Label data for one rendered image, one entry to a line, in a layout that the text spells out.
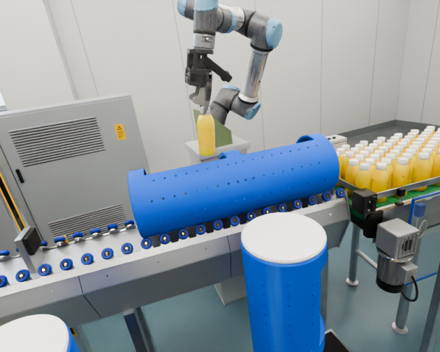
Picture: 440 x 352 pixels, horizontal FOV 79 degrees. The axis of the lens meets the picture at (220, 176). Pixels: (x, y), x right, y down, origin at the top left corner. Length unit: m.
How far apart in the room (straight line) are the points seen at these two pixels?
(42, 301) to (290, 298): 0.91
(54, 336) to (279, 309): 0.62
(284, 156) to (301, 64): 3.71
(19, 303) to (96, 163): 1.59
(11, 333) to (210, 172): 0.74
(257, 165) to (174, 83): 2.95
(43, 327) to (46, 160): 1.97
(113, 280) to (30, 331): 0.40
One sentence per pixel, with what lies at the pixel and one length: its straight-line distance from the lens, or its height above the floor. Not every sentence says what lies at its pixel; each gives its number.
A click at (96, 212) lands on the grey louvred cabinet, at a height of 0.44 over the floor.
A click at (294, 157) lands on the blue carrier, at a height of 1.19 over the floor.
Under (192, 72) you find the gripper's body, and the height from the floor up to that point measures 1.57.
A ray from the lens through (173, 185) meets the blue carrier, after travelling 1.03.
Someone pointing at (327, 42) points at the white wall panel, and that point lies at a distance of 5.11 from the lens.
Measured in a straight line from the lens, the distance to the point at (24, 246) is 1.27.
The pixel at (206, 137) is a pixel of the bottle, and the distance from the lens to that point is 1.02.
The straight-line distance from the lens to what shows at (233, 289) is 2.07.
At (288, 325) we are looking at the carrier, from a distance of 1.02.
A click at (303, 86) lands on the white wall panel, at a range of 4.83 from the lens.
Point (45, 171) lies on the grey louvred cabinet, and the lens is 2.74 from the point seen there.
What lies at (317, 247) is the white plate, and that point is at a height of 1.04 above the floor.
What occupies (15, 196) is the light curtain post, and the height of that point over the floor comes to 1.14.
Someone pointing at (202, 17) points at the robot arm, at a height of 1.72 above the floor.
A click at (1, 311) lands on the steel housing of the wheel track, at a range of 1.35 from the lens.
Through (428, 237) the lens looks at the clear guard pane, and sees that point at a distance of 1.63.
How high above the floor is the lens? 1.58
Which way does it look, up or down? 22 degrees down
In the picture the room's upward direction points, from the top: 8 degrees counter-clockwise
